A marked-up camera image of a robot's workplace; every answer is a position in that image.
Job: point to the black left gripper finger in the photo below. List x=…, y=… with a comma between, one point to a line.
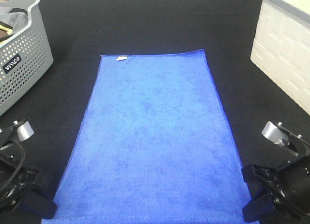
x=43, y=182
x=38, y=205

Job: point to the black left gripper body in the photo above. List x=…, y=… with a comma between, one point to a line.
x=18, y=187

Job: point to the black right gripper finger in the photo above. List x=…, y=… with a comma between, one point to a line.
x=248, y=174
x=258, y=208

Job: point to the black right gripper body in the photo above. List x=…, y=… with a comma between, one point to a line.
x=289, y=187

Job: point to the blue microfiber towel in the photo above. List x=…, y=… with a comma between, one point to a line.
x=154, y=147

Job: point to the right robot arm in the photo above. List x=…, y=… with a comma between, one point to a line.
x=294, y=144

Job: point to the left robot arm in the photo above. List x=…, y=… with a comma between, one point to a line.
x=10, y=139

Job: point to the grey perforated laundry basket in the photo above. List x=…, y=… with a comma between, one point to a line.
x=24, y=57

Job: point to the white plastic storage bin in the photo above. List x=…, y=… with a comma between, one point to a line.
x=281, y=47

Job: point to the yellow black item in basket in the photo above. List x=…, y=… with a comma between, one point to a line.
x=5, y=29

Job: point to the grey towel in basket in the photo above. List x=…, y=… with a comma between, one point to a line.
x=16, y=21

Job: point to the black table cover cloth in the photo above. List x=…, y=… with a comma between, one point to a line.
x=81, y=31

